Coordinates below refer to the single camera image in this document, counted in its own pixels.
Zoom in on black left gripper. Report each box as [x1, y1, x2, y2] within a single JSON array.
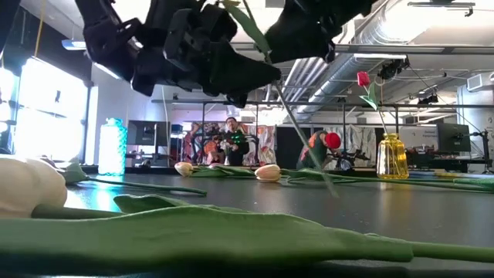
[[133, 0, 283, 110]]

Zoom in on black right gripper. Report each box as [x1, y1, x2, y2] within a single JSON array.
[[264, 0, 377, 65]]

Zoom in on blue textured glass vase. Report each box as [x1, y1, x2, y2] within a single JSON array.
[[97, 117, 128, 177]]

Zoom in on yellow glass vase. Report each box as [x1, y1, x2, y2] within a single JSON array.
[[376, 133, 410, 180]]

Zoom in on person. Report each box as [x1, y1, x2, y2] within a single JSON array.
[[220, 116, 251, 168], [296, 130, 343, 171]]

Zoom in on colourful patterned curtain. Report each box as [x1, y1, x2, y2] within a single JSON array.
[[181, 121, 277, 167]]

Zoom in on black partition panel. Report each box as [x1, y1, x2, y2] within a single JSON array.
[[275, 126, 324, 171]]

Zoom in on black computer monitor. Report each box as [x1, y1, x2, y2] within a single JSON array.
[[436, 122, 472, 154], [127, 120, 171, 147]]

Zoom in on white patterned curtain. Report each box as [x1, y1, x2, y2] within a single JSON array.
[[323, 124, 377, 169]]

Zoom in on black horizontal rack bar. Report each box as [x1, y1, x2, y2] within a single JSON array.
[[151, 99, 494, 110]]

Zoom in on white LED light bar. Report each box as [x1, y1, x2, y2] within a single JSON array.
[[60, 38, 88, 52]]

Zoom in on black desk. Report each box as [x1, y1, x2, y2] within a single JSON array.
[[407, 145, 494, 174]]

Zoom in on large bright window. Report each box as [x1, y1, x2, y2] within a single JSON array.
[[0, 57, 90, 164]]

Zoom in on silver spiral ventilation duct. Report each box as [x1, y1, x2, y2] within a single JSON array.
[[295, 0, 410, 121]]

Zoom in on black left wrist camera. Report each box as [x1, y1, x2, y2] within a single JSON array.
[[198, 2, 239, 43]]

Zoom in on black overhead camera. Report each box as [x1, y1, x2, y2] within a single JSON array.
[[377, 57, 411, 81], [417, 92, 440, 106]]

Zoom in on grey overhead frame bar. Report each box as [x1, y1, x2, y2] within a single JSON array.
[[230, 40, 494, 56]]

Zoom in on black ceiling rail fixture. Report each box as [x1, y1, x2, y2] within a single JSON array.
[[407, 1, 476, 18]]

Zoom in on yellow hanging strap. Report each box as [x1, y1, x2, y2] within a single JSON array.
[[33, 0, 46, 59]]

